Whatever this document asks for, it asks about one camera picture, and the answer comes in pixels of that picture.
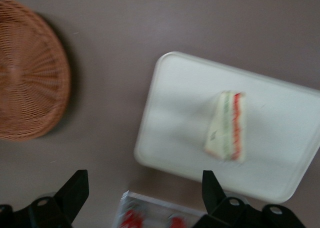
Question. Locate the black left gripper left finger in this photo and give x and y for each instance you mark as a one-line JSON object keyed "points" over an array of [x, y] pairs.
{"points": [[62, 203]]}

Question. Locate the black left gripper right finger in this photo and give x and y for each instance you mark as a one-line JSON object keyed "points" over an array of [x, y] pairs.
{"points": [[220, 208]]}

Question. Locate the triangle sandwich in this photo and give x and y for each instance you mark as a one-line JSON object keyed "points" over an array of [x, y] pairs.
{"points": [[228, 127]]}

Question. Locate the cream plastic tray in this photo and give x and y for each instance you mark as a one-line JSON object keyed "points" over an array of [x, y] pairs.
{"points": [[180, 107]]}

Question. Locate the brown round wicker basket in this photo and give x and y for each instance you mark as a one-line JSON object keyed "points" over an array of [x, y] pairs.
{"points": [[27, 75]]}

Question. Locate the clear acrylic bottle rack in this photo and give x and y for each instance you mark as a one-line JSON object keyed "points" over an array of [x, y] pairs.
{"points": [[150, 205]]}

